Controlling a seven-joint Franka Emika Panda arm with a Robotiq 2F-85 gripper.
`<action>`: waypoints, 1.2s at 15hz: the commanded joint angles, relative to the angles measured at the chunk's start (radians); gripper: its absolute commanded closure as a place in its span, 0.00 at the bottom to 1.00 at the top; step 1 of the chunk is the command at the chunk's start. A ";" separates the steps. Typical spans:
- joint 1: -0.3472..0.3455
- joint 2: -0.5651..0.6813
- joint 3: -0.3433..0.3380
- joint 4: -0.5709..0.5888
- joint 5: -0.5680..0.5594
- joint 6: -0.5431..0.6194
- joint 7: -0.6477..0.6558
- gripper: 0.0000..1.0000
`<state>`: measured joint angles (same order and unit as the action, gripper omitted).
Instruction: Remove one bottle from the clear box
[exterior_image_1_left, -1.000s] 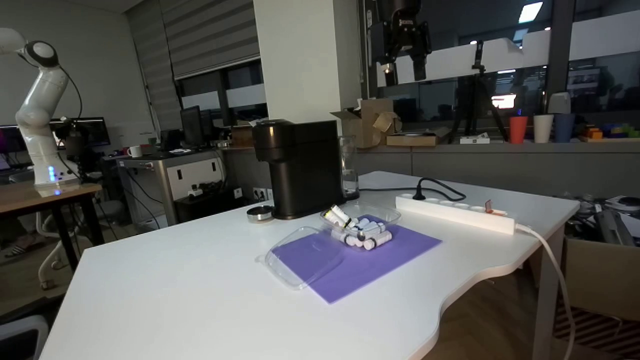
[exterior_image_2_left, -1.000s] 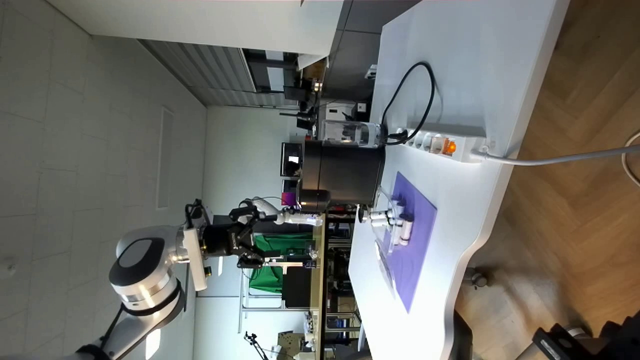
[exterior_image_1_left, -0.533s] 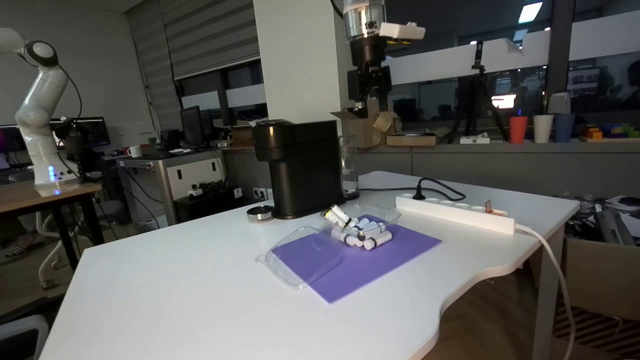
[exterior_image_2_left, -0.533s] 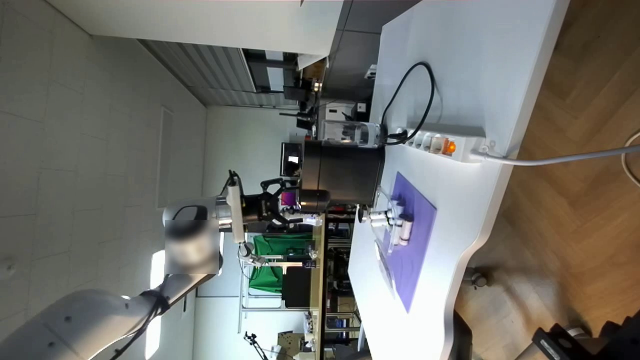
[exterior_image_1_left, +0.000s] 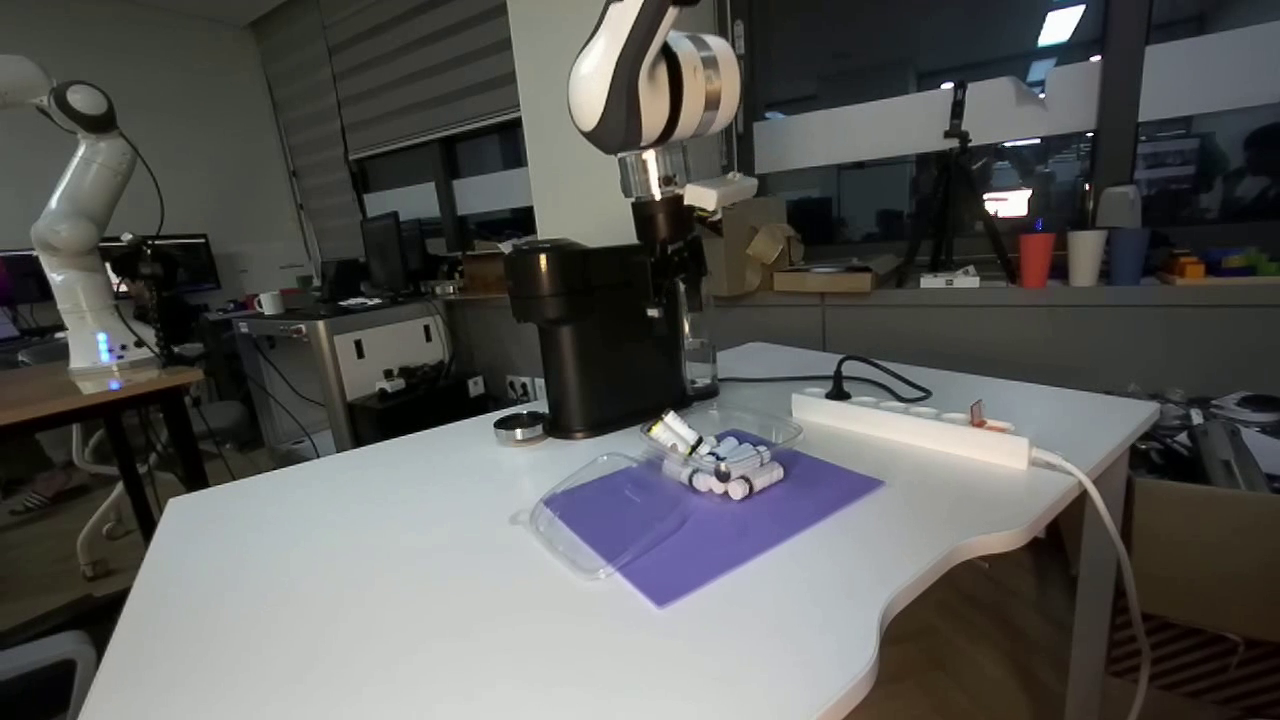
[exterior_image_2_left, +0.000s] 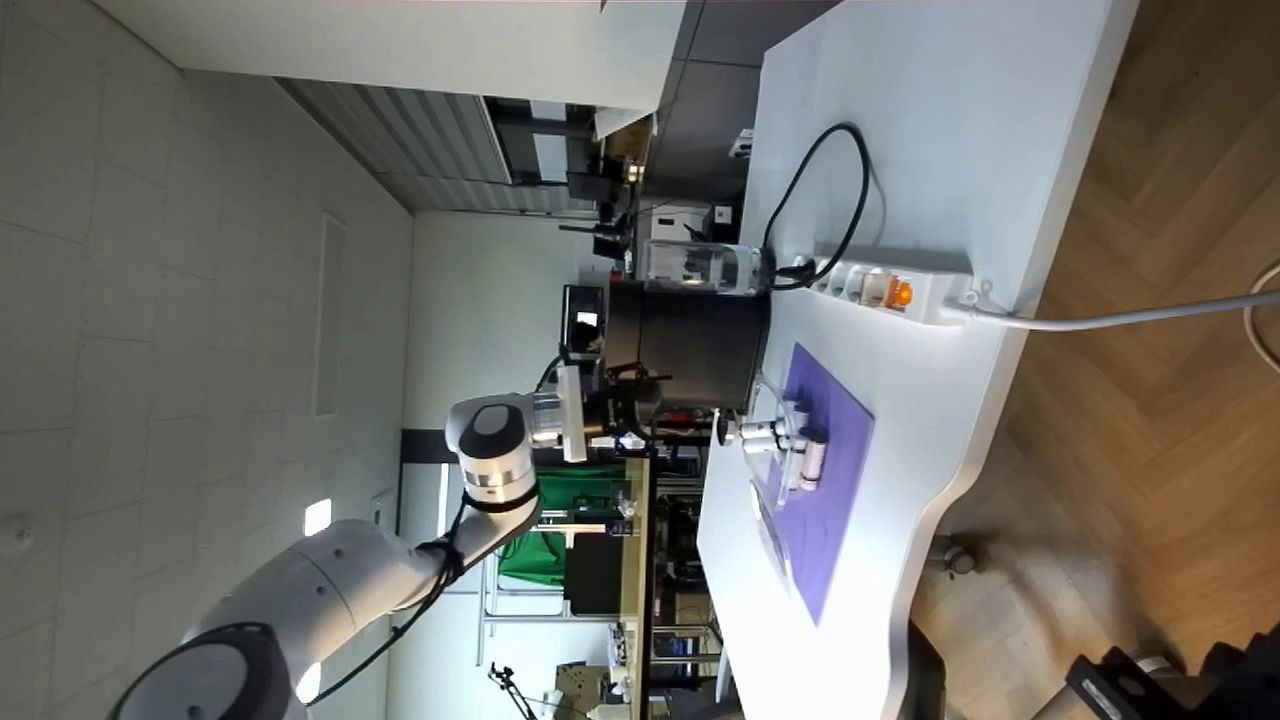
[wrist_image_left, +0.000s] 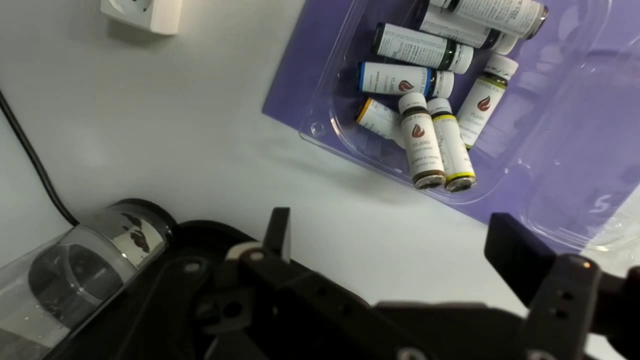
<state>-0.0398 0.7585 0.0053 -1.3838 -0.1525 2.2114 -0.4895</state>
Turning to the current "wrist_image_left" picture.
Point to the clear plastic box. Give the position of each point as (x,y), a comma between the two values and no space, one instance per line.
(565,115)

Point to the small bottle with olive band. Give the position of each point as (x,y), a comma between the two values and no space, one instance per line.
(479,107)

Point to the small bottle with black band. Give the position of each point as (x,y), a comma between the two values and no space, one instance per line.
(452,29)

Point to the white wall socket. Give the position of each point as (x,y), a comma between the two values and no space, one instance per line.
(147,12)

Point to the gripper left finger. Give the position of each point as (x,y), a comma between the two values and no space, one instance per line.
(300,310)

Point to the clear jar with black lid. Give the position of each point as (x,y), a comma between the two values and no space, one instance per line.
(100,255)

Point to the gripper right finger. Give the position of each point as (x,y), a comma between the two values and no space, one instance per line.
(565,310)

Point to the small bottle with green band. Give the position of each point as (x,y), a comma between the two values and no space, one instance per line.
(415,46)

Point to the purple sheet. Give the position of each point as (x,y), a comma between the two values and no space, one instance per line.
(295,85)

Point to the small bottle with brown band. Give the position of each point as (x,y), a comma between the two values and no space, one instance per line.
(422,145)

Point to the small bottle with dark cap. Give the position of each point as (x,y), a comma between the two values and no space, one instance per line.
(500,14)

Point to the small bottle with yellow band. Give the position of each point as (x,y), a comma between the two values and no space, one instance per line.
(454,150)

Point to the small bottle with orange band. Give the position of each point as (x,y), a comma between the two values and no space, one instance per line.
(381,119)

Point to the small bottle with blue band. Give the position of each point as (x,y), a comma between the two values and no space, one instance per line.
(390,79)

